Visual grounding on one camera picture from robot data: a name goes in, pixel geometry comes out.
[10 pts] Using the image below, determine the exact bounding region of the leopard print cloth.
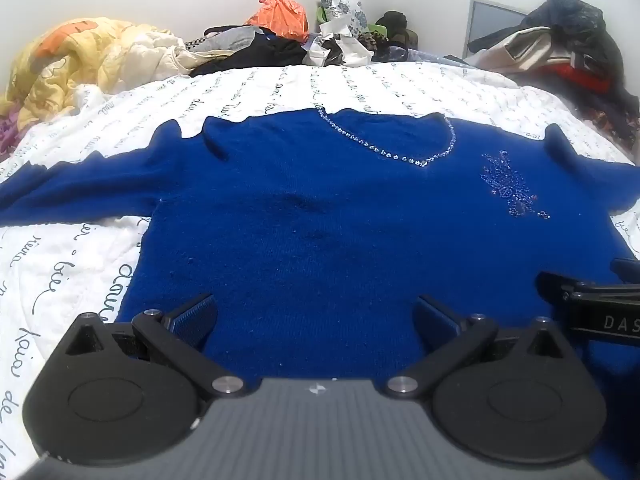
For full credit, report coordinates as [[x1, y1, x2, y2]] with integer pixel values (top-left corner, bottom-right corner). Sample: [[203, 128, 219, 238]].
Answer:
[[356, 31, 392, 52]]

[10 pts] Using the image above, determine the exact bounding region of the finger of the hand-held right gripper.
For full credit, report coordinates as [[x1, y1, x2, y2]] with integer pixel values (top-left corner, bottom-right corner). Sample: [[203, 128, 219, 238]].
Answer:
[[535, 271, 640, 306], [610, 258, 640, 281]]

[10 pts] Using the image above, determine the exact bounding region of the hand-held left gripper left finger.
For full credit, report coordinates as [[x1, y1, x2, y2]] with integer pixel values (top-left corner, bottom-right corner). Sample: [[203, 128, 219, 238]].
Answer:
[[54, 294, 247, 402]]

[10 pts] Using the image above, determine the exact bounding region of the blue beaded sweater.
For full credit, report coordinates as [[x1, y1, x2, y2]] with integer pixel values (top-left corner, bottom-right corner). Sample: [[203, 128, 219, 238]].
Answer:
[[0, 108, 640, 480]]

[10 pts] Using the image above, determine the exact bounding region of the floral pillow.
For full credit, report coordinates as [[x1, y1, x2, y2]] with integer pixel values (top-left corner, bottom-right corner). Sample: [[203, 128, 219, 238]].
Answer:
[[316, 0, 369, 39]]

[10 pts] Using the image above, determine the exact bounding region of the purple patterned cloth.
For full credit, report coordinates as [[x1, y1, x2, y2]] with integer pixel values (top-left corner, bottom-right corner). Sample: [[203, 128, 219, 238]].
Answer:
[[0, 114, 27, 163]]

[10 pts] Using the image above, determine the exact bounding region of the red cloth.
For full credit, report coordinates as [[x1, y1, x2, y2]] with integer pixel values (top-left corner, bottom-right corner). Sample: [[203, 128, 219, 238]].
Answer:
[[542, 61, 617, 95]]

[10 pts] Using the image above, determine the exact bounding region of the grey framed panel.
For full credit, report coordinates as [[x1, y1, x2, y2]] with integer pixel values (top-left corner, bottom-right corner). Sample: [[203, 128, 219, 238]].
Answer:
[[466, 0, 532, 59]]

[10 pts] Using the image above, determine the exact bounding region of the orange plastic bag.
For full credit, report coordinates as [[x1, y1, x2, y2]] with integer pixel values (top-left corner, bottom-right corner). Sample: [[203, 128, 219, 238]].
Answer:
[[245, 0, 310, 42]]

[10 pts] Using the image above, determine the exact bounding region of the yellow quilt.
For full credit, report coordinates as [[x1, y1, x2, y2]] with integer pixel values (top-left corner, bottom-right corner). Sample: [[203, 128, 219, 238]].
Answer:
[[4, 17, 201, 117]]

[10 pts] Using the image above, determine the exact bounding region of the black garment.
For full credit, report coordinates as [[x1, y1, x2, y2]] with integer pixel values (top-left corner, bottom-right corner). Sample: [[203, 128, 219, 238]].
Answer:
[[189, 35, 313, 79]]

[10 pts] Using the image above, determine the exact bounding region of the beige cloth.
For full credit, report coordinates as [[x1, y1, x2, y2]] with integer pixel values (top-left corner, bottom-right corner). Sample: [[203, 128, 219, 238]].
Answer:
[[477, 26, 573, 75]]

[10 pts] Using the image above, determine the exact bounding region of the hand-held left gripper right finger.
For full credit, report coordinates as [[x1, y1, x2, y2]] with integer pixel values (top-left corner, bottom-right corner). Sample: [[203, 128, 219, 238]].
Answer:
[[384, 295, 581, 402]]

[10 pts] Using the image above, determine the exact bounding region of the grey garment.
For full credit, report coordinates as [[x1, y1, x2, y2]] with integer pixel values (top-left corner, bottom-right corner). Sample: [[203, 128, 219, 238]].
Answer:
[[199, 25, 262, 55]]

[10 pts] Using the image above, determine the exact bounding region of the white printed blanket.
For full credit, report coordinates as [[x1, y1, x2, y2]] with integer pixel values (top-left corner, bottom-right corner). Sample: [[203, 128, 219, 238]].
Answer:
[[0, 60, 640, 480]]

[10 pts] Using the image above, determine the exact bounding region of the cream cloth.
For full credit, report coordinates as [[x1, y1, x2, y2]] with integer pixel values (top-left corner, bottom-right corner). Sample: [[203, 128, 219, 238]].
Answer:
[[159, 44, 223, 75]]

